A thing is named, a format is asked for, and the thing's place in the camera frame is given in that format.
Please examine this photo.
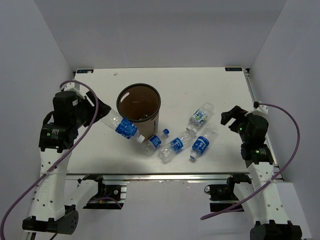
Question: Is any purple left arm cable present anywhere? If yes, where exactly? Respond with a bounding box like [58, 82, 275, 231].
[0, 79, 100, 240]

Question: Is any blue sticker back right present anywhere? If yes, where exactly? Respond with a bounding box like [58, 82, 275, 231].
[224, 67, 243, 72]

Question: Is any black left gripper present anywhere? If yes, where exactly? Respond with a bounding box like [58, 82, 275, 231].
[71, 89, 111, 127]

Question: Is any blue sticker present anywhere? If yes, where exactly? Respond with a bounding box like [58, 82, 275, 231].
[76, 69, 94, 74]
[224, 67, 243, 72]

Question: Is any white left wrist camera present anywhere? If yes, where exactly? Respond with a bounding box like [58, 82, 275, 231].
[59, 81, 85, 98]

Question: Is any small clear bottle blue cap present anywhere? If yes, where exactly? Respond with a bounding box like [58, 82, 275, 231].
[142, 128, 170, 155]

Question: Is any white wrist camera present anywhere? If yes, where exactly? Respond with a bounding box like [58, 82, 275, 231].
[245, 101, 269, 118]
[59, 81, 85, 98]

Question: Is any blue sticker back left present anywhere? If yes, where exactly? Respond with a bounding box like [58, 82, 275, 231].
[76, 69, 94, 74]

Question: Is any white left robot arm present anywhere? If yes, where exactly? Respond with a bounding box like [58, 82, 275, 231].
[22, 90, 111, 235]

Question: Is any clear bottle green blue label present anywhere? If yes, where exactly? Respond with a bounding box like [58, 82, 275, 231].
[186, 102, 214, 130]

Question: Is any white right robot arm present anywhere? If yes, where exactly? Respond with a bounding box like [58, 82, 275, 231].
[220, 105, 303, 240]

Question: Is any brown cylindrical paper bin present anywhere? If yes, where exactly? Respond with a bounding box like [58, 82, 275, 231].
[116, 83, 161, 139]

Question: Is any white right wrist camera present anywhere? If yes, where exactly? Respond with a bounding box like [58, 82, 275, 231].
[245, 101, 269, 118]

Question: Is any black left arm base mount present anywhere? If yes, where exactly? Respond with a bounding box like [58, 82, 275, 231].
[77, 174, 127, 210]

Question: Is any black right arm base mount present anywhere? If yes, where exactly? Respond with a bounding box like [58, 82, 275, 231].
[204, 173, 252, 213]

